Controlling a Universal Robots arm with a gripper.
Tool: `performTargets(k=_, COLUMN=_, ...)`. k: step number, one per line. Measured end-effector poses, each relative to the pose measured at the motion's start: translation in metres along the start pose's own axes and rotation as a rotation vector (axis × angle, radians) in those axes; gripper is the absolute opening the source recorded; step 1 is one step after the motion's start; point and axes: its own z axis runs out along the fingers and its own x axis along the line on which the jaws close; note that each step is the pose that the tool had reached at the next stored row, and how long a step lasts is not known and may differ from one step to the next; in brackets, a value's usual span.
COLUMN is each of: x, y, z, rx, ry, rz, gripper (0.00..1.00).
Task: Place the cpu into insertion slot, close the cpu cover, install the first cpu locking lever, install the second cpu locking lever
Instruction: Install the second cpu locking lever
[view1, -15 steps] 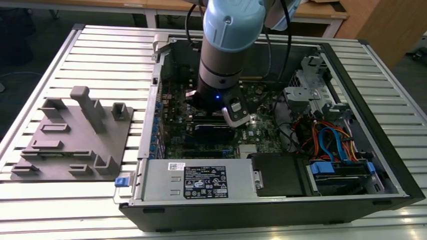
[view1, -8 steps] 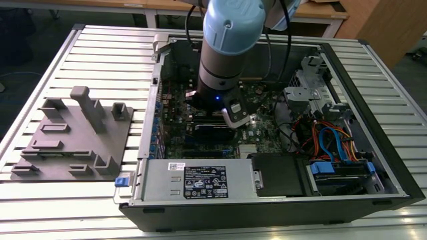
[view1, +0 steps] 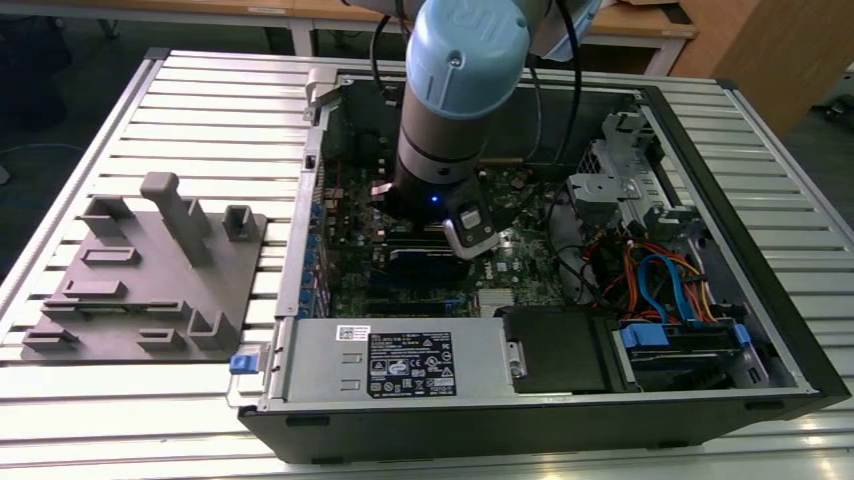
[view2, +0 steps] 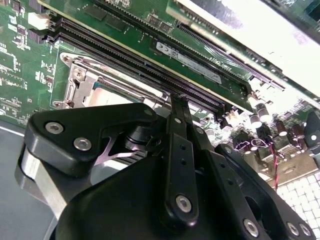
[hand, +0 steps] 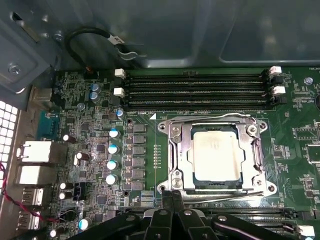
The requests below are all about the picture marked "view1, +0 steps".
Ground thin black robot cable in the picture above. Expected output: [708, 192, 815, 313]
[369, 13, 405, 109]

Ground small silver heat sink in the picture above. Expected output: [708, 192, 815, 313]
[476, 287, 520, 308]

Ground red wire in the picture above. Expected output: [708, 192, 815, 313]
[599, 238, 668, 321]

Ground silver power supply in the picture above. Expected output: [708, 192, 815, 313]
[282, 315, 520, 402]

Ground grey case latch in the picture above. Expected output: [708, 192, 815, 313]
[302, 67, 342, 109]

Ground blue wire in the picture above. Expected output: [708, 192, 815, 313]
[636, 253, 703, 327]

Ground black graphics card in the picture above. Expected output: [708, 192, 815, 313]
[385, 246, 473, 282]

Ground wooden cabinet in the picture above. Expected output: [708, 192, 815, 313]
[669, 0, 854, 137]

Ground black PC case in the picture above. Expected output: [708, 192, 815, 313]
[236, 67, 852, 464]

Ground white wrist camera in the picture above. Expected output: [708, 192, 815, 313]
[438, 191, 502, 261]

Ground hard disk in blue carrier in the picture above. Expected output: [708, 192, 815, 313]
[616, 322, 749, 392]

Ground black wire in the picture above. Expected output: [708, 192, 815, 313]
[546, 189, 605, 307]

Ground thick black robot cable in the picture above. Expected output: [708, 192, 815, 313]
[529, 0, 583, 166]

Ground orange wire bundle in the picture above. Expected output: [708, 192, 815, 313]
[665, 252, 728, 325]

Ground black plastic cover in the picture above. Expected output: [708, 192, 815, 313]
[493, 304, 625, 395]

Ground wooden desk white legs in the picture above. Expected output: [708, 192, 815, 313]
[0, 0, 314, 57]
[289, 0, 700, 77]

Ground green motherboard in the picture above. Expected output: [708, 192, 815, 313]
[317, 149, 581, 319]

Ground black expansion slot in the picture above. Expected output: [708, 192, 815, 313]
[366, 309, 468, 319]
[364, 298, 468, 308]

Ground grey parts rack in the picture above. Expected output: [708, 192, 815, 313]
[18, 171, 270, 362]

